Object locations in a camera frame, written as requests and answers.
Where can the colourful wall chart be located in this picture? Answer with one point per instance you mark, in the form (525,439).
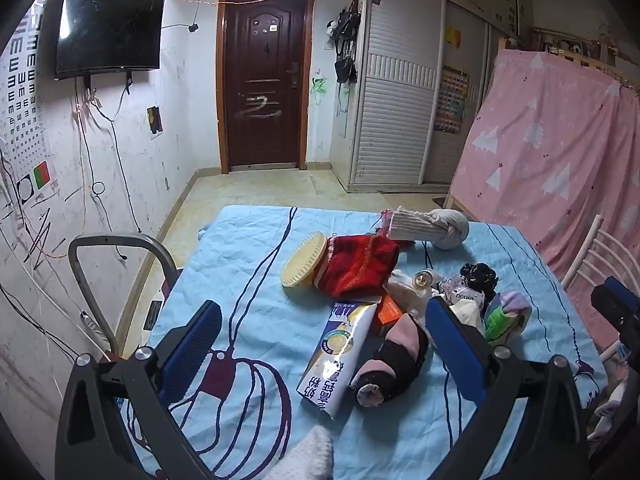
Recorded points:
(452,100)

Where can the white metal chair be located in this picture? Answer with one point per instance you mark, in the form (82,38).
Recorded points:
(582,250)

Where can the eye chart poster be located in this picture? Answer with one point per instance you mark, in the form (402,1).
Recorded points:
(22,85)

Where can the black wall television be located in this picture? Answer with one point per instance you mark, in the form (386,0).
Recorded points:
(110,20)

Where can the white power strip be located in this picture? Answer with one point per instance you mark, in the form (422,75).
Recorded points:
(94,322)

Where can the white fluffy cloth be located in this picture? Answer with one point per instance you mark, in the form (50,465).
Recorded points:
(305,455)

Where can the green and purple sock bundle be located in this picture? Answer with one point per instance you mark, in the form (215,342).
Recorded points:
(515,305)

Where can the white crumpled tissue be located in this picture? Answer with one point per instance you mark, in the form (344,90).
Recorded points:
(400,290)

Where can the white blue carton packet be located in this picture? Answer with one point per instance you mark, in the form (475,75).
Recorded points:
(340,350)

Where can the green packet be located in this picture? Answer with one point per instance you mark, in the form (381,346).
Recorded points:
(495,322)

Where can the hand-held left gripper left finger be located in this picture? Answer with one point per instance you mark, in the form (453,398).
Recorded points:
(192,345)

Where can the cream oval bristle brush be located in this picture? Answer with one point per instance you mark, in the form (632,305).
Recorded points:
(300,262)

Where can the blue printed tablecloth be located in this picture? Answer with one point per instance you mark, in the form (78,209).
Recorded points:
(240,260)

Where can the orange small box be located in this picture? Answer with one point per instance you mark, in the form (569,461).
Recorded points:
(387,315)

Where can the white tube with gold cap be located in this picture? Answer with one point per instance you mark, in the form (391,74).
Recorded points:
(425,278)

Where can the yellow paper sheet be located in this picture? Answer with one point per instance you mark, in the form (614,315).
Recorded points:
(453,37)

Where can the cream knit sock bundle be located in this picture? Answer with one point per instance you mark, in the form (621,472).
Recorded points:
(440,227)

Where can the black cloth scrunchie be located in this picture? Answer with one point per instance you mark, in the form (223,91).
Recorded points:
(480,275)

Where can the red white plastic bag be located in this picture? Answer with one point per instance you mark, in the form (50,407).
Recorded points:
(386,217)

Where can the dark brown door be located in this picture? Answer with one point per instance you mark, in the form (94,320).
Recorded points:
(265,85)

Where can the red knit cloth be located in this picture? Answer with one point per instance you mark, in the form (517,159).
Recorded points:
(360,260)

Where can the pink black sock roll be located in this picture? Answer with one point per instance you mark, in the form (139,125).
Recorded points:
(395,360)

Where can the white slatted wardrobe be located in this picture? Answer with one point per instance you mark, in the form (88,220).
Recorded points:
(400,110)

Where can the white printed packet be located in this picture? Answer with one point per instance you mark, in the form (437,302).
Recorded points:
(462,296)

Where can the white pink cloth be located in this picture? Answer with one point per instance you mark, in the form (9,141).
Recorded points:
(612,400)

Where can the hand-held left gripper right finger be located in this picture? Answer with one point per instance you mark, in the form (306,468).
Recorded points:
(455,345)

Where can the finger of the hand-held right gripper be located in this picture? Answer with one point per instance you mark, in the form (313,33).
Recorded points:
(617,292)

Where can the pink tree print sheet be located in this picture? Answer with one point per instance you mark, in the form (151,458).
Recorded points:
(540,150)

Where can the black hanging bags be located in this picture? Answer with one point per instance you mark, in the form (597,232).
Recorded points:
(347,67)

